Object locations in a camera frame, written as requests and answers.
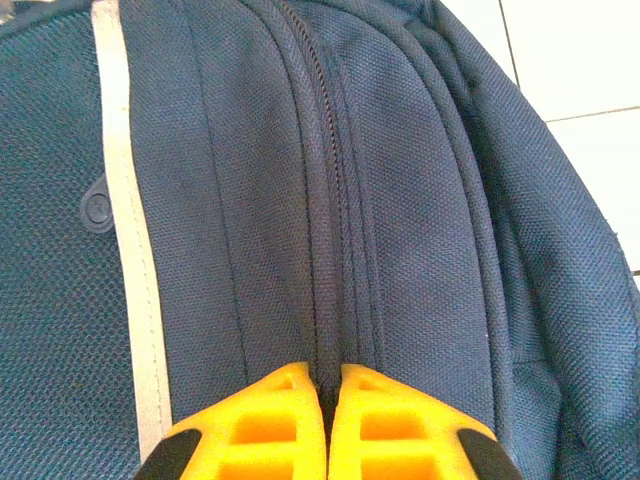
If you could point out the navy blue backpack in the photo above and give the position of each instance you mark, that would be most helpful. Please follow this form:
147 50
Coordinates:
300 200

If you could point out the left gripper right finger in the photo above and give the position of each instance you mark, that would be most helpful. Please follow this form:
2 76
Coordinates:
400 435

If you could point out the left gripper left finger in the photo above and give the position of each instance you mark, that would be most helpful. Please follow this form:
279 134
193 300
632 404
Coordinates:
260 435

